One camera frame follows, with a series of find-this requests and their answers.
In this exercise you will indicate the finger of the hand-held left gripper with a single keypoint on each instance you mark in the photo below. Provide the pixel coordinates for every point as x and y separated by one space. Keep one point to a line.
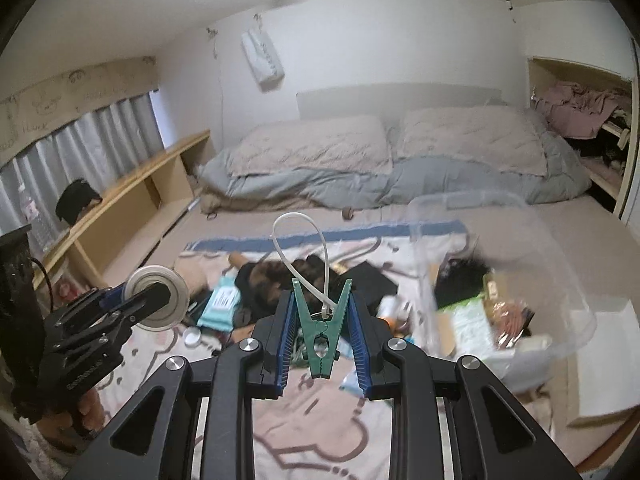
150 300
112 300

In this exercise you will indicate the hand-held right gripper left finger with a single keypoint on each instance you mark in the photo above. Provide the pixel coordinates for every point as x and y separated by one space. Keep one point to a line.
282 340

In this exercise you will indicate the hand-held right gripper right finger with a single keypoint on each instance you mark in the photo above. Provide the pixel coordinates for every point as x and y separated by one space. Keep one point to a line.
360 345

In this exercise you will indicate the clear tape roll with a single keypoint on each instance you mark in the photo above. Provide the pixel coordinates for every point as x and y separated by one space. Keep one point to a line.
150 274

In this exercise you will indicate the white blue medicine sachet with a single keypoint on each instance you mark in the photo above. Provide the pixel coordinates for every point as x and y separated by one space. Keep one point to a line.
350 385

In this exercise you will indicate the clear plastic storage bin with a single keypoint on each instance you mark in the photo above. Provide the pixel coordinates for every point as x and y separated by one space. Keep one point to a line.
540 260

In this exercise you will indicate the person's left hand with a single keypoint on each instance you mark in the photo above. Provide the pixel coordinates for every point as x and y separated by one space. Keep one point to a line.
91 412

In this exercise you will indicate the white bottle with orange cap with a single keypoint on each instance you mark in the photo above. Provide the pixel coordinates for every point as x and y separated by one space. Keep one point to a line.
395 310

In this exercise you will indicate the white round lid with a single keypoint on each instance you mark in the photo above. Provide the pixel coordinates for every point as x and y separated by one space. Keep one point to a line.
192 336

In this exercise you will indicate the black fur-trimmed garment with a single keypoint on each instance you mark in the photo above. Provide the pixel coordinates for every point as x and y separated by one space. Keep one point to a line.
265 280

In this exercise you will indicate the black box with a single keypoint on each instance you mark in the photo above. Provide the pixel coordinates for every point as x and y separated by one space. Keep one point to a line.
372 282

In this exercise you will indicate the teal wet wipes pack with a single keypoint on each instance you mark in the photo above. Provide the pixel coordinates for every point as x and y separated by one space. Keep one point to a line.
220 302

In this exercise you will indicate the printed blanket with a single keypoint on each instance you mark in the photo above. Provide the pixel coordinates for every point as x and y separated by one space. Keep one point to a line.
320 420

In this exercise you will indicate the light wooden shelf unit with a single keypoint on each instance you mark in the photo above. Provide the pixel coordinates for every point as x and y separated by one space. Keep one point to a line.
125 195

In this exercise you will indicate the black bag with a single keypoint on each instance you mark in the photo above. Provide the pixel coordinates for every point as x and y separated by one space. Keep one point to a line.
77 200

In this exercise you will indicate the green white tissue pack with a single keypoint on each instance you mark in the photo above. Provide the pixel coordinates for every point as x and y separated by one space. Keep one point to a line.
465 327

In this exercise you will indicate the clear water bottle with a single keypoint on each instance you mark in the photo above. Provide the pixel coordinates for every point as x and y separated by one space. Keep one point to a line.
35 215

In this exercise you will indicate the black fuzzy item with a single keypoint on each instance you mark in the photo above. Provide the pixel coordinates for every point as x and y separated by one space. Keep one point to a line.
462 275

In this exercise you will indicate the snack packet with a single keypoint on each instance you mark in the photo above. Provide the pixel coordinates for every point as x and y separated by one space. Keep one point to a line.
512 320

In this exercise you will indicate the grey curtain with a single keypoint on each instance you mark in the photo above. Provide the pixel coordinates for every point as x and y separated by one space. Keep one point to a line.
90 145

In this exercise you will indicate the beige quilted pillow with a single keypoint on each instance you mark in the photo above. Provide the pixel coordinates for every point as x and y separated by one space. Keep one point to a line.
470 140
315 145

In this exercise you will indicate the beige printed curtain valance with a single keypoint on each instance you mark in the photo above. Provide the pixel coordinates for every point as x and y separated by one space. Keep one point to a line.
65 90

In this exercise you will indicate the white flat board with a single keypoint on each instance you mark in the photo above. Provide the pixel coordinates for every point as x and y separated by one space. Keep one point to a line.
605 360

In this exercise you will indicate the white headboard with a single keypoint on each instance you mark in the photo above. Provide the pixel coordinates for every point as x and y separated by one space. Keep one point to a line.
400 100

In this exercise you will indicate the closet niche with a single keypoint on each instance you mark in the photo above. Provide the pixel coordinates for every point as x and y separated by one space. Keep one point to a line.
615 175

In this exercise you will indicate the pink clothes pile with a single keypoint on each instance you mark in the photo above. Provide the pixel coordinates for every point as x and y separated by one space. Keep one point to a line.
575 110

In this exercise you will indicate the white hanging wall bag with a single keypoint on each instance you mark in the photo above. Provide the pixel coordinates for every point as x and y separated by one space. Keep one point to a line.
262 57

